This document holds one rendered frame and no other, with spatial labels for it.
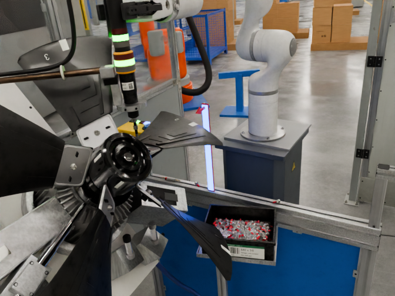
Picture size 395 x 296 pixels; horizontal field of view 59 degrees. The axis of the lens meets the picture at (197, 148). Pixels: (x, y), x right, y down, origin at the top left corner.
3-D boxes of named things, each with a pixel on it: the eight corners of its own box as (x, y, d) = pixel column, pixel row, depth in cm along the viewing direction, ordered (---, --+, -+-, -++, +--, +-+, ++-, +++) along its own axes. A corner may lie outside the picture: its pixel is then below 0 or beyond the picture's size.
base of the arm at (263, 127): (254, 121, 162) (254, 82, 154) (293, 130, 151) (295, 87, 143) (231, 136, 149) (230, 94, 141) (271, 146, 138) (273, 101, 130)
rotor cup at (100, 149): (59, 184, 76) (84, 157, 67) (91, 142, 86) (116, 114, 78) (113, 222, 80) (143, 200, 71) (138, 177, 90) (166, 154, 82)
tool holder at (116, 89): (106, 114, 78) (97, 70, 74) (110, 104, 84) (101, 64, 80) (146, 110, 79) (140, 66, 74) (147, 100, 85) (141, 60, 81)
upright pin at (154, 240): (149, 244, 93) (146, 224, 90) (154, 239, 95) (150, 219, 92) (156, 246, 92) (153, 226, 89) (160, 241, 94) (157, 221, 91)
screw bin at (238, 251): (200, 255, 105) (198, 236, 102) (210, 221, 119) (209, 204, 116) (275, 262, 100) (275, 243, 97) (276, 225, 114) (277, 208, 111)
